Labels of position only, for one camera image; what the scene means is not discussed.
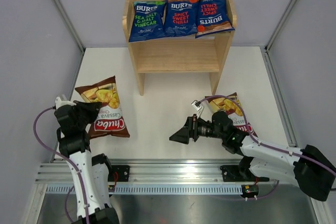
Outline wooden two-tier shelf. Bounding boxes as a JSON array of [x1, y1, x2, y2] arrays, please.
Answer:
[[122, 0, 237, 95]]

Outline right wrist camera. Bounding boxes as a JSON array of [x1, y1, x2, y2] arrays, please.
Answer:
[[191, 100, 204, 118]]

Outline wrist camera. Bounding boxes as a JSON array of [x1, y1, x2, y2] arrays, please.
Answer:
[[55, 95, 76, 110], [191, 100, 204, 118]]

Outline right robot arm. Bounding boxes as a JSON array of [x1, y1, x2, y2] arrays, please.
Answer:
[[169, 111, 335, 201]]

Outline large blue Burts chilli bag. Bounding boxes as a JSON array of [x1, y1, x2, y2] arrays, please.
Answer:
[[195, 0, 235, 38]]

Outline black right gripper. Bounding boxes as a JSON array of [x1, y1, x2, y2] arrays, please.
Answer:
[[170, 114, 225, 144]]

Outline white slotted cable duct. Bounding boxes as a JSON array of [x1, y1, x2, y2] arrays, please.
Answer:
[[46, 184, 259, 196]]

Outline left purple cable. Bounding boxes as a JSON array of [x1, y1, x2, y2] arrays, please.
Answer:
[[34, 107, 91, 224]]

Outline Chuba cassava chips bag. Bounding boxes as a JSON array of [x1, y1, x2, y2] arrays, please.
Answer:
[[208, 98, 258, 138], [75, 76, 130, 138]]

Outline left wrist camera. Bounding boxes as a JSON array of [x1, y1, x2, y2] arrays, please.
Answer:
[[55, 95, 76, 110]]

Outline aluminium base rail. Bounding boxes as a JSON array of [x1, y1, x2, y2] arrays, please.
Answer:
[[35, 158, 316, 186]]

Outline small blue Burts chilli bag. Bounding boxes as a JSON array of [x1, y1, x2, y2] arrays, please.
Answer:
[[164, 0, 199, 37]]

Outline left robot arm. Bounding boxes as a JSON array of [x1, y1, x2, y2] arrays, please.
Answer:
[[54, 97, 119, 223]]

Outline Burts sea salt vinegar bag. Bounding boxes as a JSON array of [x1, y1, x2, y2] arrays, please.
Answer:
[[129, 1, 166, 42]]

